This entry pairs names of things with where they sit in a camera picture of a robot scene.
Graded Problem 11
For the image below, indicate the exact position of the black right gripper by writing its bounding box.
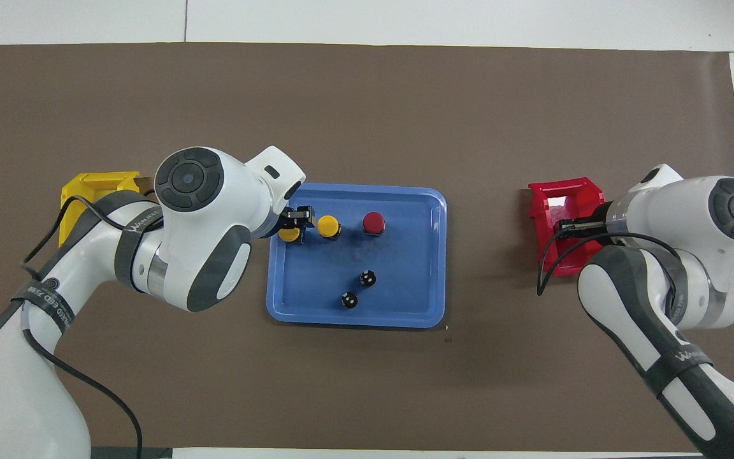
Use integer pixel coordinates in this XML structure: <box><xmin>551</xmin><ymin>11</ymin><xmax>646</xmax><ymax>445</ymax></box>
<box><xmin>558</xmin><ymin>217</ymin><xmax>613</xmax><ymax>242</ymax></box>

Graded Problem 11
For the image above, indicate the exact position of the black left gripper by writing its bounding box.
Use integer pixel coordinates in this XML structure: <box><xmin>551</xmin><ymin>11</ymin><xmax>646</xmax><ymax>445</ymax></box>
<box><xmin>276</xmin><ymin>205</ymin><xmax>314</xmax><ymax>231</ymax></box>

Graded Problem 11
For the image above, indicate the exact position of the red plastic bin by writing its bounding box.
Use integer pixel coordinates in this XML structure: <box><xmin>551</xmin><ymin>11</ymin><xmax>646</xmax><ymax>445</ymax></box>
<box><xmin>528</xmin><ymin>177</ymin><xmax>607</xmax><ymax>277</ymax></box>

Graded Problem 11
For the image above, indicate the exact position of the blue plastic tray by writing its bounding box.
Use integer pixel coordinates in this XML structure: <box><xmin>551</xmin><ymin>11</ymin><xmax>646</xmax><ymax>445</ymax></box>
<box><xmin>266</xmin><ymin>183</ymin><xmax>449</xmax><ymax>330</ymax></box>

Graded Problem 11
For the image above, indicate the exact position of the brown paper table mat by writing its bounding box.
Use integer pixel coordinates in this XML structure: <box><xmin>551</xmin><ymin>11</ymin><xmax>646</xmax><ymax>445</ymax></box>
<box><xmin>0</xmin><ymin>42</ymin><xmax>734</xmax><ymax>452</ymax></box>

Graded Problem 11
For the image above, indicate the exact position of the yellow plastic bin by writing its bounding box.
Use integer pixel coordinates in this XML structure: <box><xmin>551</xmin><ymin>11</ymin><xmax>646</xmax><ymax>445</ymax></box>
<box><xmin>60</xmin><ymin>171</ymin><xmax>141</xmax><ymax>249</ymax></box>

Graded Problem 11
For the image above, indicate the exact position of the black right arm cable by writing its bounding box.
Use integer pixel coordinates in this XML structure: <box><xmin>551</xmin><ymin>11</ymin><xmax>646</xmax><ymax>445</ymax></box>
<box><xmin>536</xmin><ymin>219</ymin><xmax>721</xmax><ymax>297</ymax></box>

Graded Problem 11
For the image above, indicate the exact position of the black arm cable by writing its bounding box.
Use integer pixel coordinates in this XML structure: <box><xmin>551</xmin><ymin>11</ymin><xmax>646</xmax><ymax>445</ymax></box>
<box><xmin>536</xmin><ymin>219</ymin><xmax>721</xmax><ymax>297</ymax></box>
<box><xmin>21</xmin><ymin>194</ymin><xmax>167</xmax><ymax>459</ymax></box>

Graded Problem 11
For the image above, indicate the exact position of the black velcro cable strap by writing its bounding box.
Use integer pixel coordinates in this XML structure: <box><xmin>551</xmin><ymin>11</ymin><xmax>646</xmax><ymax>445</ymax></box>
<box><xmin>114</xmin><ymin>203</ymin><xmax>165</xmax><ymax>291</ymax></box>
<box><xmin>646</xmin><ymin>346</ymin><xmax>714</xmax><ymax>397</ymax></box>
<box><xmin>12</xmin><ymin>275</ymin><xmax>76</xmax><ymax>327</ymax></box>

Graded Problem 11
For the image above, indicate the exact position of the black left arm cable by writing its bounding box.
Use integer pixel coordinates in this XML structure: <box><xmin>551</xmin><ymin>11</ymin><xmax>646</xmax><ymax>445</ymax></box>
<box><xmin>21</xmin><ymin>194</ymin><xmax>167</xmax><ymax>459</ymax></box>

